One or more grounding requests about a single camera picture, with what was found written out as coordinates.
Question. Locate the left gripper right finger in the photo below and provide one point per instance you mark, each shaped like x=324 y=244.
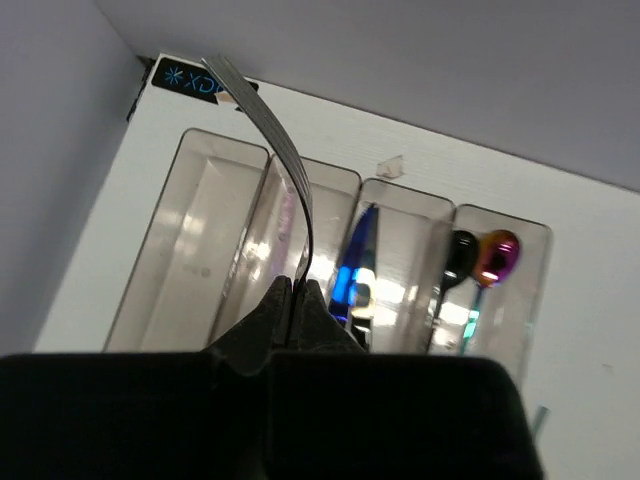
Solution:
x=311 y=327

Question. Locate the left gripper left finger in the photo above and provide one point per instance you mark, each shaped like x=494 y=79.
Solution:
x=246 y=346

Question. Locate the dark blue plastic knife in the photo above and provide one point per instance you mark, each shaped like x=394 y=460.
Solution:
x=353 y=296

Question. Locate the black spoon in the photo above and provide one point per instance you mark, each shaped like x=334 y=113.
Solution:
x=462 y=256

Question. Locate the iridescent red spoon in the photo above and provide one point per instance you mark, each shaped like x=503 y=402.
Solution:
x=498 y=254

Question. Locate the silver fork dark handle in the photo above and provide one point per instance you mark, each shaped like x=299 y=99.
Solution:
x=278 y=139

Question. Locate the clear container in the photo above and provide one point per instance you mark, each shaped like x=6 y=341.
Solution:
x=276 y=234
x=509 y=310
x=176 y=284
x=413 y=239

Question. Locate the blue logo sticker left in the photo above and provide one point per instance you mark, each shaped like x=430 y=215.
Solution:
x=189 y=80

